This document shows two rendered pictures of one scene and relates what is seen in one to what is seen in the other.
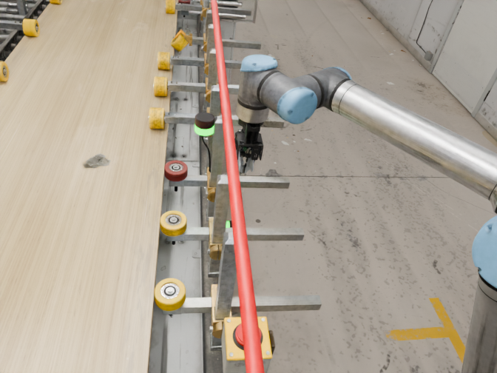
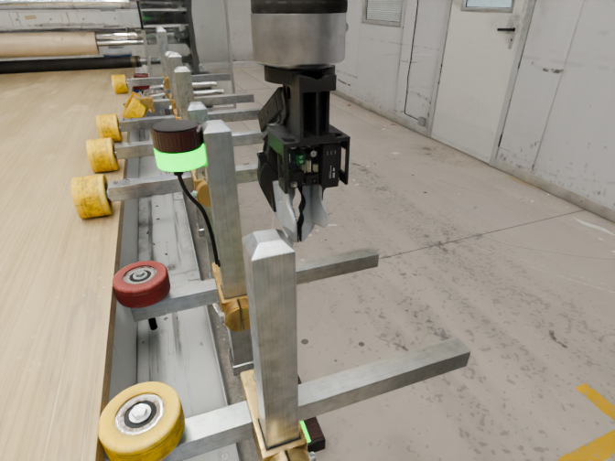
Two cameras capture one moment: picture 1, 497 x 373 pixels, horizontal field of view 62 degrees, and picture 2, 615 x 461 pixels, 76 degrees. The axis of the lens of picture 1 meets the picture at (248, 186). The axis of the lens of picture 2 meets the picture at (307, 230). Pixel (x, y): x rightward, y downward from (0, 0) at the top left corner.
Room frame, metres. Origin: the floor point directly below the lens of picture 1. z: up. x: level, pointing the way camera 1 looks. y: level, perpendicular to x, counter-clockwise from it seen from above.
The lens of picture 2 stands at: (0.57, 0.07, 1.27)
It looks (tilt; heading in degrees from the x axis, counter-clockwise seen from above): 30 degrees down; 352
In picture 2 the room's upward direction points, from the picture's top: straight up
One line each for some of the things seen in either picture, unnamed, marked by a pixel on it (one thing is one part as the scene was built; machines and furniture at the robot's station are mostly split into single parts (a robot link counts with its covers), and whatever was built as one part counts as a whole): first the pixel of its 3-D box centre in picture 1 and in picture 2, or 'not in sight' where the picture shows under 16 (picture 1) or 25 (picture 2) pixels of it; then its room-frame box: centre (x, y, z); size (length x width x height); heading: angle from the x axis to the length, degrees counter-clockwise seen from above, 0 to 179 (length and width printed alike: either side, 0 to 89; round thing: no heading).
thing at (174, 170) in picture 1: (176, 178); (146, 301); (1.09, 0.26, 0.85); 0.08 x 0.08 x 0.11
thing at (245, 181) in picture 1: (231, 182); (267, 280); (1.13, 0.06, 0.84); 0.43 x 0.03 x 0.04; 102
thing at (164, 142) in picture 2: (204, 120); (177, 135); (1.07, 0.16, 1.13); 0.06 x 0.06 x 0.02
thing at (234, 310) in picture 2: (213, 184); (231, 294); (1.10, 0.13, 0.85); 0.13 x 0.06 x 0.05; 12
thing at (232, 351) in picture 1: (245, 348); not in sight; (0.33, -0.04, 1.18); 0.07 x 0.07 x 0.08; 12
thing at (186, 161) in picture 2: (204, 127); (180, 155); (1.07, 0.16, 1.10); 0.06 x 0.06 x 0.02
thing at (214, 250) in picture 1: (217, 238); (274, 424); (0.85, 0.07, 0.84); 0.13 x 0.06 x 0.05; 12
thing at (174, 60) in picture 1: (215, 62); (193, 118); (1.86, 0.25, 0.95); 0.50 x 0.04 x 0.04; 102
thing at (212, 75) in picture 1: (211, 102); (196, 166); (1.57, 0.22, 0.90); 0.03 x 0.03 x 0.48; 12
